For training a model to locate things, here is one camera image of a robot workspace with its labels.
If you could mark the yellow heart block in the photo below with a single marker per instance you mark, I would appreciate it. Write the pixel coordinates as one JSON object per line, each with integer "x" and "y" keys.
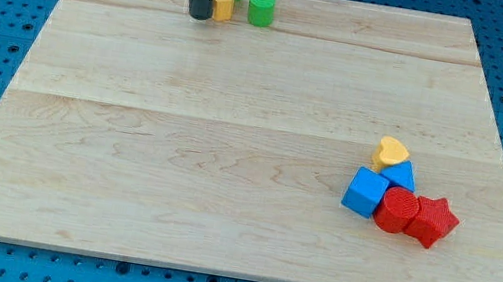
{"x": 389, "y": 152}

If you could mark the red star block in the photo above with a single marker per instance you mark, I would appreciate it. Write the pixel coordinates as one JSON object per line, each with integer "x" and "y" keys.
{"x": 433, "y": 221}

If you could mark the green cylinder block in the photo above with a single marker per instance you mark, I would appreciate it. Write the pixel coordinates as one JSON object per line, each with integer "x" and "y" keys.
{"x": 261, "y": 12}

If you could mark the wooden board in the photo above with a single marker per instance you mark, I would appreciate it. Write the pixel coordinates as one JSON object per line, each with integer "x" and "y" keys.
{"x": 132, "y": 132}

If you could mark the blue cube block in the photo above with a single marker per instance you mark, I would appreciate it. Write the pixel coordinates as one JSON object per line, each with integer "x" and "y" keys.
{"x": 365, "y": 192}

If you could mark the blue triangle block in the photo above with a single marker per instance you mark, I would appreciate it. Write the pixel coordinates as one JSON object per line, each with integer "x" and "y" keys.
{"x": 400, "y": 175}

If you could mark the yellow hexagon block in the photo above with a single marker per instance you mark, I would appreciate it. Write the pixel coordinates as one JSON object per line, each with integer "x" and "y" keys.
{"x": 222, "y": 10}

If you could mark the red cylinder block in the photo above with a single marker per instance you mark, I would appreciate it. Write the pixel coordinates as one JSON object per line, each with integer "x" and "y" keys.
{"x": 396, "y": 210}

